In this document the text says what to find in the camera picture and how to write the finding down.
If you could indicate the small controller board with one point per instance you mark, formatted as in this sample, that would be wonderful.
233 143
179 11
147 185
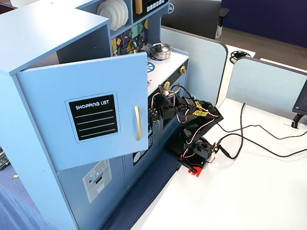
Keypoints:
216 148

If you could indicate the blue ice dispenser cabinet door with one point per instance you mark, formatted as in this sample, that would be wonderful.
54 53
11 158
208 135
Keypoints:
72 191

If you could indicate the black Dell monitor back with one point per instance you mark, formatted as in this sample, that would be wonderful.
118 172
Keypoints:
192 16

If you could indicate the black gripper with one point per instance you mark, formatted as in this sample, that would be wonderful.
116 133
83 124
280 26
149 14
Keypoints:
156 114

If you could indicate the white toy plate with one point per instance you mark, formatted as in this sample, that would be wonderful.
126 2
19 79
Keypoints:
126 12
121 14
105 14

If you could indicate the black monitor stand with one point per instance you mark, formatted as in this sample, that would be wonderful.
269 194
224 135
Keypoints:
296 119

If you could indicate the steel pan without lid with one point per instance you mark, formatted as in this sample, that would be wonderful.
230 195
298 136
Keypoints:
134 51

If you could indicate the computer monitor with lit screen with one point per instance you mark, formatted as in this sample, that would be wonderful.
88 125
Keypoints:
301 98

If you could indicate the steel slotted spatula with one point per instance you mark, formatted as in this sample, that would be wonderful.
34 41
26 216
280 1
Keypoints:
124 50

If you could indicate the black toy microwave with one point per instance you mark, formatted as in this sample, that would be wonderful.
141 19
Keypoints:
156 4

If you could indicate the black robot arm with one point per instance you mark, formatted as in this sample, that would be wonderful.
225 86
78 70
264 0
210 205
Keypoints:
206 124

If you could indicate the blue shopping list cabinet door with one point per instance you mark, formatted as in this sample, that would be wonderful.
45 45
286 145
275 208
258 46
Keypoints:
48 107

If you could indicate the green circuit board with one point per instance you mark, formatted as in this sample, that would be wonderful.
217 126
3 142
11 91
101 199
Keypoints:
3 160

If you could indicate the blue wooden toy kitchen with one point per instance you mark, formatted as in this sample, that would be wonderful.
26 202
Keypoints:
48 31

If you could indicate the red arm base clamp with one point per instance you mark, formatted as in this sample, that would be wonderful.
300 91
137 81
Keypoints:
195 171

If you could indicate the light grey desk partition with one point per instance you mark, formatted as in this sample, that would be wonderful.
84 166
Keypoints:
263 83
204 72

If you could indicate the black filament spool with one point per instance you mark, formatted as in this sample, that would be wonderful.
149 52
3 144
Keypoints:
233 58

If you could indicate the gold stove knob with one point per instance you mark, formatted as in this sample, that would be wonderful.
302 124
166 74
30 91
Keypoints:
166 85
183 70

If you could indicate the steel pot with lid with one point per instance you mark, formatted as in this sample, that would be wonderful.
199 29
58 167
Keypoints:
160 50

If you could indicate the steel ladle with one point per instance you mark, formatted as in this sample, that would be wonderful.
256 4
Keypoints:
133 44

